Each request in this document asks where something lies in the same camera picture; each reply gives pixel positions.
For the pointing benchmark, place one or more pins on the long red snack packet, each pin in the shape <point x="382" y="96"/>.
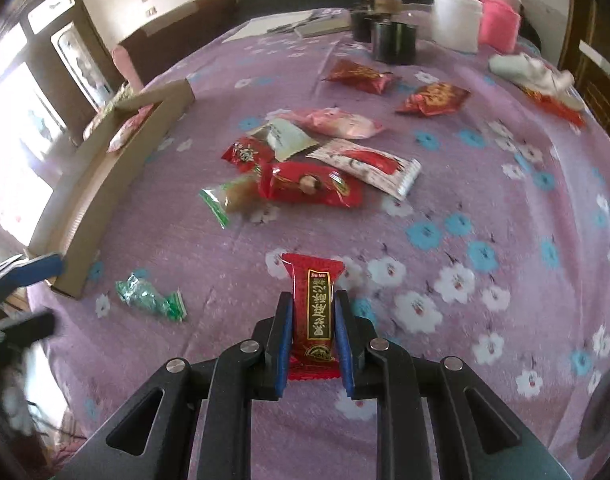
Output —
<point x="290" y="182"/>

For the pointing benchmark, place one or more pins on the green candy wrapper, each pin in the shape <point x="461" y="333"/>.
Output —
<point x="145" y="295"/>

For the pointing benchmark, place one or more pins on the bottle with pink sleeve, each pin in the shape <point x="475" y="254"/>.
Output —
<point x="497" y="20"/>

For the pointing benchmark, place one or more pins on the white paper sheet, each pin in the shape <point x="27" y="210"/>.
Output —
<point x="255" y="27"/>

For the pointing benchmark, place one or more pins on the black cylinder jar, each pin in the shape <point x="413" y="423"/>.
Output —
<point x="361" y="25"/>
<point x="392" y="42"/>

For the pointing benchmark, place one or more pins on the small red candy packet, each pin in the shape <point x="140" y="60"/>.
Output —
<point x="245" y="154"/>

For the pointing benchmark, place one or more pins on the grey notebook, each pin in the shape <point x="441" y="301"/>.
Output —
<point x="325" y="25"/>

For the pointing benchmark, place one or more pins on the red foil snack packet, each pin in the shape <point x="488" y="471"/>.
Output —
<point x="357" y="76"/>
<point x="435" y="99"/>

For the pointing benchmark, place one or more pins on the round pink snack packet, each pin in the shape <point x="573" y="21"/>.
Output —
<point x="127" y="132"/>

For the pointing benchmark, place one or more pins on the red snack packet black label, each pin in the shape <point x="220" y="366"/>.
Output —
<point x="315" y="290"/>

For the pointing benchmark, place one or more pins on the purple floral tablecloth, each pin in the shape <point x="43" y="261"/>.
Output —
<point x="485" y="200"/>

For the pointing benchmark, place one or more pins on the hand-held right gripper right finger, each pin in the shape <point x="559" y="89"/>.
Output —
<point x="343" y="345"/>

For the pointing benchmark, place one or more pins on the white plastic container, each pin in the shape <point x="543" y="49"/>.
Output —
<point x="455" y="20"/>

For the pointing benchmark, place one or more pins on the brown armchair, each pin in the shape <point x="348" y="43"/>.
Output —
<point x="185" y="20"/>

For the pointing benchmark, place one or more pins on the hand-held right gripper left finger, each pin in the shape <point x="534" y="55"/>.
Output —
<point x="285" y="345"/>

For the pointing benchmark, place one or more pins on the scissors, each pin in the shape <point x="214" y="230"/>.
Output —
<point x="290" y="27"/>

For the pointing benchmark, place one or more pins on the white plush toy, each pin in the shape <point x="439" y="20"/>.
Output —
<point x="525" y="70"/>

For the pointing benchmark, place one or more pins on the wooden door frame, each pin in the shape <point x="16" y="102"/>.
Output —
<point x="597" y="60"/>

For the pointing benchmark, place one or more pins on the long pink snack packet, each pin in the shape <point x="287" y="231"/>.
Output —
<point x="340" y="124"/>

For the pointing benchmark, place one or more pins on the flat red packet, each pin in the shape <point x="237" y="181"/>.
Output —
<point x="560" y="107"/>

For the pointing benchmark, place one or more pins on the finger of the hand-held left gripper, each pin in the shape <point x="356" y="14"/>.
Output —
<point x="35" y="268"/>
<point x="25" y="329"/>

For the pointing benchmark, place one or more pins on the clear green-edged snack packet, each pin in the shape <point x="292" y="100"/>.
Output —
<point x="237" y="195"/>

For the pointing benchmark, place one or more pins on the small white snack packet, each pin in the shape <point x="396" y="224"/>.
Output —
<point x="285" y="140"/>

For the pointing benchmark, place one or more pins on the cardboard box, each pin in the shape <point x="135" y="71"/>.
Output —
<point x="130" y="170"/>

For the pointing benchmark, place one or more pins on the wooden glass door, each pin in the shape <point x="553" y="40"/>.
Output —
<point x="70" y="55"/>

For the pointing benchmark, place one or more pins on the white red snack packet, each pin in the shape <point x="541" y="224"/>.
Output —
<point x="370" y="162"/>

